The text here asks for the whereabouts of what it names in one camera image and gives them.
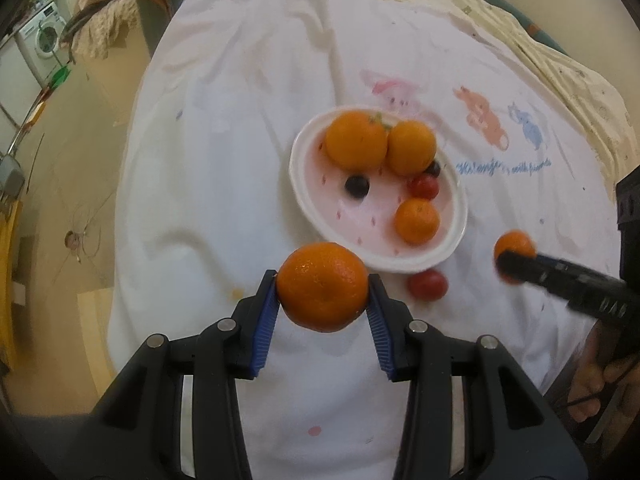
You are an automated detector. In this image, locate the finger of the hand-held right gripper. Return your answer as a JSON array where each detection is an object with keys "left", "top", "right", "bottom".
[{"left": 497, "top": 251, "right": 638, "bottom": 319}]

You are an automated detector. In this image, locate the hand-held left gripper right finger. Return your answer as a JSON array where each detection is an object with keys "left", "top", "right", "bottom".
[{"left": 367, "top": 272, "right": 589, "bottom": 480}]

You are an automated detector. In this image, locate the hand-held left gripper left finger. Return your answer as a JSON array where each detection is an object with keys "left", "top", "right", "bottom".
[{"left": 65, "top": 269, "right": 281, "bottom": 480}]

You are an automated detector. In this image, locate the small mandarin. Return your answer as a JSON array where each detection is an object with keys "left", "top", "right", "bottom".
[
  {"left": 394, "top": 197, "right": 442, "bottom": 246},
  {"left": 276, "top": 242, "right": 371, "bottom": 334},
  {"left": 493, "top": 229, "right": 537, "bottom": 286}
]

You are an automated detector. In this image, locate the red cherry tomato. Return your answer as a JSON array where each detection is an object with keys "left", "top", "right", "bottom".
[
  {"left": 406, "top": 173, "right": 441, "bottom": 201},
  {"left": 406, "top": 268, "right": 449, "bottom": 303}
]

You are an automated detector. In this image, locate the pink strawberry print plate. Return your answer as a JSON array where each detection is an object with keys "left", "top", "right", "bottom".
[{"left": 289, "top": 106, "right": 469, "bottom": 275}]

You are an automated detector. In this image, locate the medium orange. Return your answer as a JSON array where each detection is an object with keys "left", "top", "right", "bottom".
[{"left": 386, "top": 119, "right": 438, "bottom": 177}]

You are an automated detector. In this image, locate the large orange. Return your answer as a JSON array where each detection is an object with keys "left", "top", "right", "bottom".
[{"left": 325, "top": 110, "right": 390, "bottom": 172}]

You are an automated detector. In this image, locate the person's right hand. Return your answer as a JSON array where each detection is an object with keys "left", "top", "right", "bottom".
[{"left": 569, "top": 320, "right": 640, "bottom": 424}]

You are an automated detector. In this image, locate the cream patterned bedspread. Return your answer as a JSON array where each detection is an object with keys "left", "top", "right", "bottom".
[{"left": 265, "top": 0, "right": 640, "bottom": 198}]

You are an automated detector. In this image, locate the white cartoon print blanket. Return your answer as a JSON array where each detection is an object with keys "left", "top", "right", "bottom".
[{"left": 106, "top": 0, "right": 628, "bottom": 480}]

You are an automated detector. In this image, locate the teal pillow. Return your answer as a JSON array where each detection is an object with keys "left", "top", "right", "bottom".
[{"left": 482, "top": 0, "right": 569, "bottom": 57}]

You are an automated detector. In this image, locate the yellow wooden stool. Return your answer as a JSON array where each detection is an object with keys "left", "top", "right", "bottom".
[{"left": 0, "top": 199, "right": 24, "bottom": 363}]

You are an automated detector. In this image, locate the cream lace cover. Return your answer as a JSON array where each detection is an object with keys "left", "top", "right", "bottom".
[{"left": 59, "top": 0, "right": 142, "bottom": 62}]

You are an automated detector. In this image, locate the white washing machine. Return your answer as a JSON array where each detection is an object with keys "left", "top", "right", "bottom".
[{"left": 16, "top": 1, "right": 69, "bottom": 79}]

